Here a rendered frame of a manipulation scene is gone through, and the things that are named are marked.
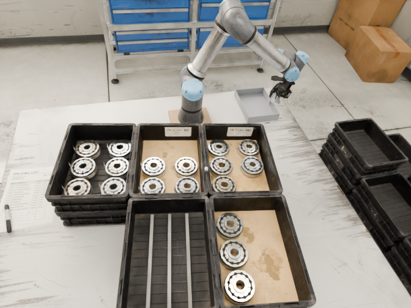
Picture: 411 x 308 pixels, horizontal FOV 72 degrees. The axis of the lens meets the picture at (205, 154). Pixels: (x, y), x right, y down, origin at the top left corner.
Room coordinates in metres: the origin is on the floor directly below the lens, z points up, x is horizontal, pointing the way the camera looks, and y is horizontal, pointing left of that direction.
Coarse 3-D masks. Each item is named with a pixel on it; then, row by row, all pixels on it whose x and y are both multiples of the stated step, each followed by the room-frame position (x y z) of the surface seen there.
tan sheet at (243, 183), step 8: (208, 144) 0.95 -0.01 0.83; (232, 144) 0.97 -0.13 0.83; (232, 152) 0.92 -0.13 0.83; (232, 160) 0.87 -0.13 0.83; (240, 160) 0.88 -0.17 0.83; (232, 176) 0.78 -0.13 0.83; (240, 176) 0.78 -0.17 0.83; (264, 176) 0.80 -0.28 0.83; (240, 184) 0.74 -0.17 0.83; (248, 184) 0.74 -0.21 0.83; (256, 184) 0.75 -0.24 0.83; (264, 184) 0.76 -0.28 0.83
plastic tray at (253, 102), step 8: (256, 88) 1.58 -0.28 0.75; (264, 88) 1.59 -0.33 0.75; (240, 96) 1.54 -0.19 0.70; (248, 96) 1.55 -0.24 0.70; (256, 96) 1.56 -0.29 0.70; (264, 96) 1.56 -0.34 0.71; (240, 104) 1.42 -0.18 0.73; (248, 104) 1.46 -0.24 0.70; (256, 104) 1.47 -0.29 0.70; (264, 104) 1.48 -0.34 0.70; (272, 104) 1.44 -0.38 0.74; (248, 112) 1.38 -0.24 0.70; (256, 112) 1.39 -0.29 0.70; (264, 112) 1.40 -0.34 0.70; (272, 112) 1.41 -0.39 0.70; (248, 120) 1.29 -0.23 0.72; (256, 120) 1.30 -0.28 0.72; (264, 120) 1.32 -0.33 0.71; (272, 120) 1.34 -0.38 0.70
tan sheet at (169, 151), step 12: (144, 144) 0.91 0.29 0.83; (156, 144) 0.91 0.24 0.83; (168, 144) 0.92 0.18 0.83; (180, 144) 0.93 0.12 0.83; (192, 144) 0.94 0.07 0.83; (144, 156) 0.83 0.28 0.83; (156, 156) 0.84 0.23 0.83; (168, 156) 0.85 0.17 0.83; (180, 156) 0.86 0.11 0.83; (192, 156) 0.86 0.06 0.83; (168, 168) 0.78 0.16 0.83; (168, 180) 0.71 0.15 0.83; (168, 192) 0.65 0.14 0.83
